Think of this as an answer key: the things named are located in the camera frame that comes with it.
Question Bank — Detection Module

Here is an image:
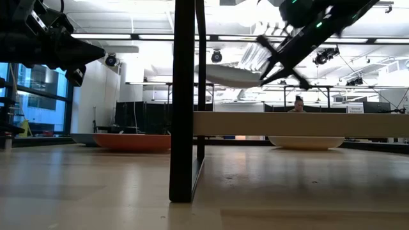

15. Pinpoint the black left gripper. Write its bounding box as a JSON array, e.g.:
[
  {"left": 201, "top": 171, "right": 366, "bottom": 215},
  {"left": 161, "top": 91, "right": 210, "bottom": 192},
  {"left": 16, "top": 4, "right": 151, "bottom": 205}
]
[{"left": 12, "top": 0, "right": 107, "bottom": 71}]

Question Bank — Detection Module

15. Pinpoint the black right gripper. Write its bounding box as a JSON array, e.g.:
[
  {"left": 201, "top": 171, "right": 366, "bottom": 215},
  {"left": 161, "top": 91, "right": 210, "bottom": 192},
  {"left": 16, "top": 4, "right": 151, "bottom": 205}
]
[{"left": 256, "top": 27, "right": 324, "bottom": 91}]

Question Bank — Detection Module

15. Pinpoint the light grey plate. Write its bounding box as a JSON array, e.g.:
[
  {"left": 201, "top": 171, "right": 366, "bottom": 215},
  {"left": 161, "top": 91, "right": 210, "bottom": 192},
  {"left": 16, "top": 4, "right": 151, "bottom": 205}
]
[{"left": 194, "top": 63, "right": 263, "bottom": 89}]

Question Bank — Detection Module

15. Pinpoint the cream white plate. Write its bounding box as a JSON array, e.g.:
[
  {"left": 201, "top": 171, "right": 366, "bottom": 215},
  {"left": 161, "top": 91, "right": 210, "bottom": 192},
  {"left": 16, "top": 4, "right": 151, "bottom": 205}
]
[{"left": 267, "top": 136, "right": 346, "bottom": 151}]

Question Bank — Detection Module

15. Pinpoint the blue plate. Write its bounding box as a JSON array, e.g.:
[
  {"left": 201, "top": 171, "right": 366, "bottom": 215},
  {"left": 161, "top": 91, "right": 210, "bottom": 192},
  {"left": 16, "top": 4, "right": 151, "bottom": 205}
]
[{"left": 69, "top": 132, "right": 98, "bottom": 148}]

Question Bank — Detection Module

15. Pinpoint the orange red plate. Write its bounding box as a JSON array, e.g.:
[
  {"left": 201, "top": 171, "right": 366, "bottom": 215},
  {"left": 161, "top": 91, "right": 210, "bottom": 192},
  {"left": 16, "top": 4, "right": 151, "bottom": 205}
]
[{"left": 92, "top": 133, "right": 172, "bottom": 153}]

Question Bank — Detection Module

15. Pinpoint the wooden shelf with black legs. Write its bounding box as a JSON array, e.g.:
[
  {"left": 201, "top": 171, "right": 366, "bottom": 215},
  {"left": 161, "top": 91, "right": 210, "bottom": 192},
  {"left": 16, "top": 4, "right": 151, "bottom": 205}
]
[{"left": 168, "top": 0, "right": 409, "bottom": 204}]

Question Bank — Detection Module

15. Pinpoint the person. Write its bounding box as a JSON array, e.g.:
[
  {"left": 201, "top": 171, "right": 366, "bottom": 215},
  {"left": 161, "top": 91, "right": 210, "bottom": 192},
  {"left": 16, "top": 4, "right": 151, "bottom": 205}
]
[{"left": 287, "top": 95, "right": 307, "bottom": 113}]

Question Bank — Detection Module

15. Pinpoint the black room partition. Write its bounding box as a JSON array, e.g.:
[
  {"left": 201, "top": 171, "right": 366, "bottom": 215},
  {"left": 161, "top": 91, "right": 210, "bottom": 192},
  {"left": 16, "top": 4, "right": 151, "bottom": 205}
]
[{"left": 114, "top": 101, "right": 214, "bottom": 135}]

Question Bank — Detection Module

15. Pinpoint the white sign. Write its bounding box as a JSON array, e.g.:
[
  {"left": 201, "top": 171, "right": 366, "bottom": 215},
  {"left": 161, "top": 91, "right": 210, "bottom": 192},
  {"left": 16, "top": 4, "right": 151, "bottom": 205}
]
[{"left": 346, "top": 102, "right": 365, "bottom": 114}]

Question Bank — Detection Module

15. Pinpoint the yellow floor sign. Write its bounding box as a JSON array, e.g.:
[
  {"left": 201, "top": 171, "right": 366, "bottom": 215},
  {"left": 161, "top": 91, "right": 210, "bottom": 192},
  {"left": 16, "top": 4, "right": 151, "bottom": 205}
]
[{"left": 17, "top": 119, "right": 33, "bottom": 138}]

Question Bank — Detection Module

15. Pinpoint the black monitor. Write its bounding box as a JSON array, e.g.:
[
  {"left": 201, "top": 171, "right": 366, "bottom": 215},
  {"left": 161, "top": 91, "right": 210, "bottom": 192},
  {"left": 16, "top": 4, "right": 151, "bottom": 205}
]
[{"left": 363, "top": 101, "right": 391, "bottom": 114}]

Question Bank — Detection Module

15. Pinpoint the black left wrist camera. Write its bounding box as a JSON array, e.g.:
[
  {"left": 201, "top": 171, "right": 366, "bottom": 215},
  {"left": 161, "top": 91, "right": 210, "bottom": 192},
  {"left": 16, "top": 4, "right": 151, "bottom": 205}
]
[{"left": 65, "top": 65, "right": 87, "bottom": 88}]

